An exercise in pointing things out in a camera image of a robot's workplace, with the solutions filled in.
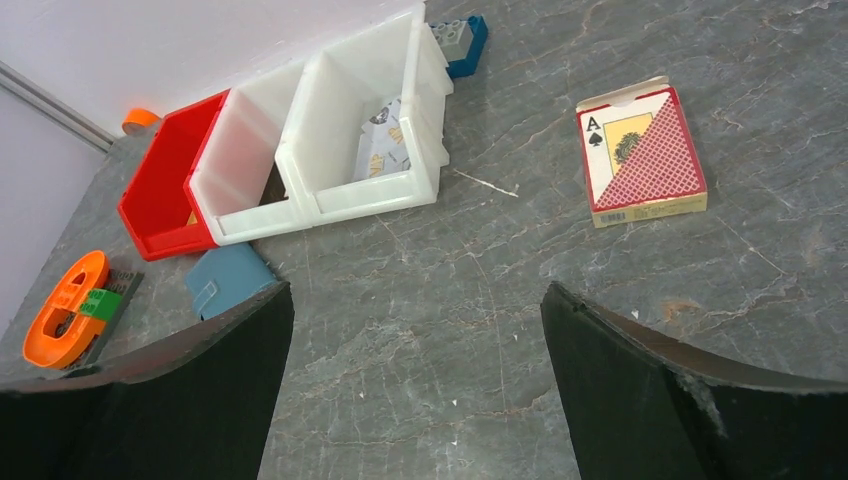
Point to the blue and grey brick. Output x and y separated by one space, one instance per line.
462 42

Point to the green toy brick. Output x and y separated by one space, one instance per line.
100 304

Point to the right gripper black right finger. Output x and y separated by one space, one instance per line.
642 405

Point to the orange tape roll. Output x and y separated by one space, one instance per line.
137 120

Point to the red plastic bin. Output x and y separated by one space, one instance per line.
157 208

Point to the silver VIP cards in bin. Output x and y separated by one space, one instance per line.
382 150

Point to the blue card holder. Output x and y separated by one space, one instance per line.
225 277

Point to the aluminium frame post left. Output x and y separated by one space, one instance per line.
55 110

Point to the orange plastic loop toy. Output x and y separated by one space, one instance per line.
60 332

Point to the white right plastic bin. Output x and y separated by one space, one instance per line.
341 88

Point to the playing card box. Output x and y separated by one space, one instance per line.
639 159

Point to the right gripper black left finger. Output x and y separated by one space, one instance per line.
194 405

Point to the dark grey brick plate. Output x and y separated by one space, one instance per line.
123 282

